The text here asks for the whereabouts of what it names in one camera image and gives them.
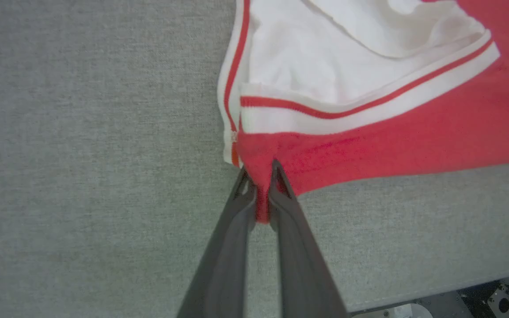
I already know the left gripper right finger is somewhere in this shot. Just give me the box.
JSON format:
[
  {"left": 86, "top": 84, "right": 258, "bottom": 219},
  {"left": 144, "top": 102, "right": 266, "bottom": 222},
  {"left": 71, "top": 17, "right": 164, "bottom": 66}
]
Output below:
[{"left": 268, "top": 159, "right": 348, "bottom": 318}]

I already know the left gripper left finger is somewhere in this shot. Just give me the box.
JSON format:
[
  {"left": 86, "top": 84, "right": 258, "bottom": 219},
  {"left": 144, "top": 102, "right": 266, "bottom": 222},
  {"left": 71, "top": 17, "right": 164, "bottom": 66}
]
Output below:
[{"left": 177, "top": 168, "right": 258, "bottom": 318}]

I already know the red basketball jersey number 23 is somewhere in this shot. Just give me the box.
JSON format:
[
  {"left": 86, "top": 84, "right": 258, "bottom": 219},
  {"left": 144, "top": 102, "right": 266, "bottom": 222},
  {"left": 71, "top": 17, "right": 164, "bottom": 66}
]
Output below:
[{"left": 217, "top": 0, "right": 509, "bottom": 223}]

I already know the grey fabric sofa seat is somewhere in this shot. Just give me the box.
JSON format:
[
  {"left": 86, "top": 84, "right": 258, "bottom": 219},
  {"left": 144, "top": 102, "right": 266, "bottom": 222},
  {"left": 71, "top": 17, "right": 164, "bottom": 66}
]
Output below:
[{"left": 0, "top": 0, "right": 509, "bottom": 314}]

